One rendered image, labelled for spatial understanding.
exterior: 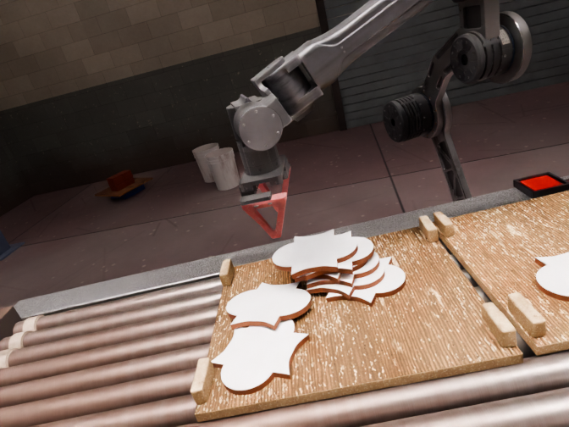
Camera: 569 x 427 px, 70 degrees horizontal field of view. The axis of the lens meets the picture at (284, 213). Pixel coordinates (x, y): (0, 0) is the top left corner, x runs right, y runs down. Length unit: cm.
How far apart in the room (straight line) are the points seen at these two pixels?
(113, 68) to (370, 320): 552
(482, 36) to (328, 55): 81
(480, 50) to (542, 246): 71
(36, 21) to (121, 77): 116
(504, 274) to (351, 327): 24
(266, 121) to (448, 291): 37
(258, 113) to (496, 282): 42
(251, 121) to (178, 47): 505
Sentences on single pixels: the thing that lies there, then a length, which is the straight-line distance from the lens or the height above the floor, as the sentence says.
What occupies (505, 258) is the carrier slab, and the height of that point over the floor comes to 94.
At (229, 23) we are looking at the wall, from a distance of 538.
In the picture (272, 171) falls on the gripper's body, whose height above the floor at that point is 116.
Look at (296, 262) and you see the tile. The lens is 68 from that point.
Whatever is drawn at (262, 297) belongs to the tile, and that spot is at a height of 95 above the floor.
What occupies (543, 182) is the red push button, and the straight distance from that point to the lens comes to 101.
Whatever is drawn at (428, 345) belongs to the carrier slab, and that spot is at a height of 94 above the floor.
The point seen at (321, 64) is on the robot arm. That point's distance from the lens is 61.
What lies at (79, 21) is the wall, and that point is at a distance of 606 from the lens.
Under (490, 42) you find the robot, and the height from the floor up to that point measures 117.
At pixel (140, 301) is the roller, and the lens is 91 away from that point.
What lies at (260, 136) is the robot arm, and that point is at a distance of 53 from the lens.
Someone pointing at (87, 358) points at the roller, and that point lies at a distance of 83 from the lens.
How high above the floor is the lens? 134
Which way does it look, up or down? 24 degrees down
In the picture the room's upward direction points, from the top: 15 degrees counter-clockwise
